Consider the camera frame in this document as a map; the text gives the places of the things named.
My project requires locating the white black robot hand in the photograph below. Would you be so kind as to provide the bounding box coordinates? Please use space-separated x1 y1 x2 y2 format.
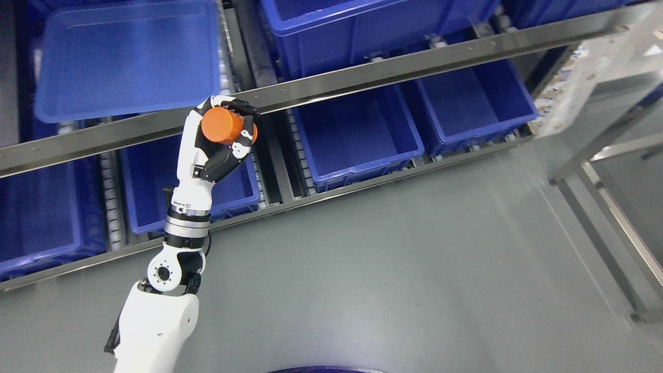
170 95 261 216

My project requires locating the orange cylindrical capacitor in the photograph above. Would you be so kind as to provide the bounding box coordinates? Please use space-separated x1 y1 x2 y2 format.
200 108 246 146

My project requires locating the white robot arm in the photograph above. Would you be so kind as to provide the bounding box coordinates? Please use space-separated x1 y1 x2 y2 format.
106 208 211 372

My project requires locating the blue bin lower centre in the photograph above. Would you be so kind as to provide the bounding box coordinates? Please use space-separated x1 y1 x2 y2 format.
119 136 261 234

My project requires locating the shallow blue tray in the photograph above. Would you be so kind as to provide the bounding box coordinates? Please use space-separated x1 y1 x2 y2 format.
34 1 222 123

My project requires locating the blue bin lower right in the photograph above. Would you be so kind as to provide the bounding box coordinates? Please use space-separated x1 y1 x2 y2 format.
292 85 424 193

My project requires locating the blue bin lower left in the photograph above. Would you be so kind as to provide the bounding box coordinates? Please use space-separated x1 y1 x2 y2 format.
1 156 107 281

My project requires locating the large blue bin upper right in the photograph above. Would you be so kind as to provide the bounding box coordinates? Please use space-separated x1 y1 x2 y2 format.
261 1 499 79

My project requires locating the blue bin far right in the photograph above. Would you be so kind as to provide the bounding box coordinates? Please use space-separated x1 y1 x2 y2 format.
400 59 538 157

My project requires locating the metal rack upright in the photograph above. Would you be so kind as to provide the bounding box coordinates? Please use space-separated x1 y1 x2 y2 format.
537 1 661 324

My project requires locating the metal shelf frame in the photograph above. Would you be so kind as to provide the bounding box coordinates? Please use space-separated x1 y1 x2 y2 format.
2 1 661 292

